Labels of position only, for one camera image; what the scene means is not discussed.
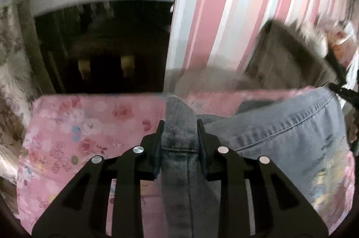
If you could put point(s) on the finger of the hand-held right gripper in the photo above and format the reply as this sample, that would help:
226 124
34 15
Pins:
340 86

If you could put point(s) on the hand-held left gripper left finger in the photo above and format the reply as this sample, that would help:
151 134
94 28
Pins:
158 155

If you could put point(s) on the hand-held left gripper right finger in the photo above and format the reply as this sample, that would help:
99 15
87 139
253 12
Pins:
202 155

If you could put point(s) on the grey denim jacket with print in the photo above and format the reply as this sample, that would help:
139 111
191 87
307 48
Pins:
280 139

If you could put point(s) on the orange patterned cloth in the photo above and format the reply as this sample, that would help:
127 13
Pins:
340 44

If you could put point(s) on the brown coat with fur collar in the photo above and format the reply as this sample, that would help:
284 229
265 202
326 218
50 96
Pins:
286 58

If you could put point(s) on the pink floral bedsheet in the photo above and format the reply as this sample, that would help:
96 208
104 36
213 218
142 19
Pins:
84 128

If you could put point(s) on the beige floral quilted cloth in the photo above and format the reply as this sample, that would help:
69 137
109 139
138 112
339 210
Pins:
14 86

